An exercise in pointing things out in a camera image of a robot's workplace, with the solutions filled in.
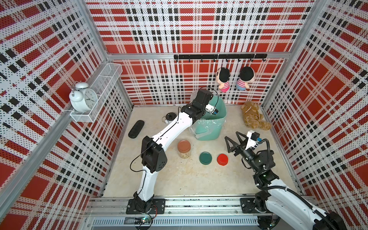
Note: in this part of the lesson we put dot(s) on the orange lid peanut jar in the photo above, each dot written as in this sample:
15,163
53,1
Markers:
184,149

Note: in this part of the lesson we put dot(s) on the red jar lid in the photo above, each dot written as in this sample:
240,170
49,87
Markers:
222,159

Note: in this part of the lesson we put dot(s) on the black wall hook rail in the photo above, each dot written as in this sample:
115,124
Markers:
219,56

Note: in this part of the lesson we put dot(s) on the white round device black top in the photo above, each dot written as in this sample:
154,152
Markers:
170,117

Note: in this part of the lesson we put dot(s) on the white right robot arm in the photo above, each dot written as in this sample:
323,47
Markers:
274,195

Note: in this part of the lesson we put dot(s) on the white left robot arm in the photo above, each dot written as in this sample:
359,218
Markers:
153,148

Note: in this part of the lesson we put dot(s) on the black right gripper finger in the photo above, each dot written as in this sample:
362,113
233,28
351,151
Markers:
230,144
242,138

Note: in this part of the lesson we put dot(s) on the green circuit board with wires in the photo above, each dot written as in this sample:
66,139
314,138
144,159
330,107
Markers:
144,223

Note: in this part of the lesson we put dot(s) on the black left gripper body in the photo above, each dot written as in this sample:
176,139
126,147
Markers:
203,109

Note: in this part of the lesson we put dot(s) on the clear plastic bin liner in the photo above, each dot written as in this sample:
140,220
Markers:
204,126

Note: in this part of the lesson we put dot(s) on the blue striped hanging doll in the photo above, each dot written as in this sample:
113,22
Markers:
246,76

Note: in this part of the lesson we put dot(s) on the pink striped hanging doll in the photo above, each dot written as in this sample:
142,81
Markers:
222,79

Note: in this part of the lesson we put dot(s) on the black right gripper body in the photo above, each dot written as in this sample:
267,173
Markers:
248,155

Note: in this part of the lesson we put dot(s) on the metal base rail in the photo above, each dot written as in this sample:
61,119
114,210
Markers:
181,212

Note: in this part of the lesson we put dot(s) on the white twin-bell alarm clock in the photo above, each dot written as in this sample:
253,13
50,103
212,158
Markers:
82,97

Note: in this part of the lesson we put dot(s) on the dark green jar lid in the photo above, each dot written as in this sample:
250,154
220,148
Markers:
205,158

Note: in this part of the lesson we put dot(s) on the tan teddy bear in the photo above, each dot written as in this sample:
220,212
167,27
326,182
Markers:
252,118

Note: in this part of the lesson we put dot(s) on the white wire mesh shelf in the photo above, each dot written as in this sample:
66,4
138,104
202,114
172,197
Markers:
103,86

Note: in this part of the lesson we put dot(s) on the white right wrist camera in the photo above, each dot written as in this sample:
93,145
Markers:
253,140

